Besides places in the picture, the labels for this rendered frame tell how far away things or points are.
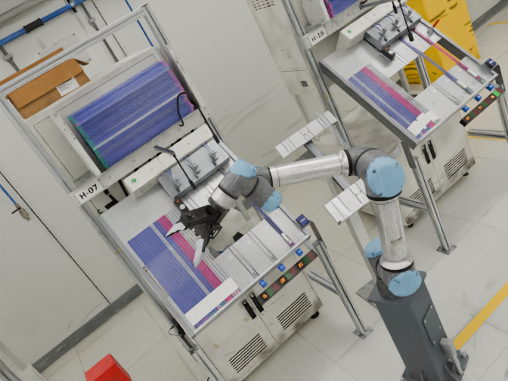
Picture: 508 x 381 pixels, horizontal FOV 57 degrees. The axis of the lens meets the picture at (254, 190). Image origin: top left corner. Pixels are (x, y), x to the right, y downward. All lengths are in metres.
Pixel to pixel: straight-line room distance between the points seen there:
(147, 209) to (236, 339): 0.85
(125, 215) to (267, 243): 0.68
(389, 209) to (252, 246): 0.78
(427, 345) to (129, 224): 1.39
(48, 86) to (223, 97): 1.88
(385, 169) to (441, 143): 1.69
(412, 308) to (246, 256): 0.73
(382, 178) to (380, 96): 1.19
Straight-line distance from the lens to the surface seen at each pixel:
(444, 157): 3.21
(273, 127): 4.26
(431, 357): 2.16
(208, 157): 2.26
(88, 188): 2.22
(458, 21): 5.04
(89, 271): 3.92
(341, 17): 2.80
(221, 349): 2.54
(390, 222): 1.61
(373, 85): 2.67
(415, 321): 2.00
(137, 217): 2.23
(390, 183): 1.51
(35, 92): 2.47
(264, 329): 2.62
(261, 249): 2.13
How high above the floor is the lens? 1.90
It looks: 25 degrees down
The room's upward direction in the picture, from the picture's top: 29 degrees counter-clockwise
